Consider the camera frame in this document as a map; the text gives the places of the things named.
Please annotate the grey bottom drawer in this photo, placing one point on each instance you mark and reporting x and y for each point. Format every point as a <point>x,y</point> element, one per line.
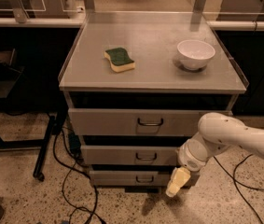
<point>130,178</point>

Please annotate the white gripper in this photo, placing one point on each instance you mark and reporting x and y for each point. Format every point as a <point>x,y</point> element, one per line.
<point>191,161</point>

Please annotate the white bowl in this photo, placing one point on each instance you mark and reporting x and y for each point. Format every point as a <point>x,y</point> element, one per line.
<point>195,54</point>

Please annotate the grey drawer cabinet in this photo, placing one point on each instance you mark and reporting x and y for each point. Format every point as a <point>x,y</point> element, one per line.
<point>158,81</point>

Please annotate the black metal stand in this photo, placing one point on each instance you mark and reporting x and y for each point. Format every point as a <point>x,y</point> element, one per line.
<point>10,74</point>

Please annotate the grey drawer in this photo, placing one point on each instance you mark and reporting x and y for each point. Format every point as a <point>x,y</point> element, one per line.
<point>130,122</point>
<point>130,178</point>
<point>120,155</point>

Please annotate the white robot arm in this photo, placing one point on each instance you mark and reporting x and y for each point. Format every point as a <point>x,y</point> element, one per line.
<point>216,133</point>

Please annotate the green yellow sponge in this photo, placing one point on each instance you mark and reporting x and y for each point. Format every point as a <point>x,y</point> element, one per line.
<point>119,59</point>

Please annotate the grey top drawer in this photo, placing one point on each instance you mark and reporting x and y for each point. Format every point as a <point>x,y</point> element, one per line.
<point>130,122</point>

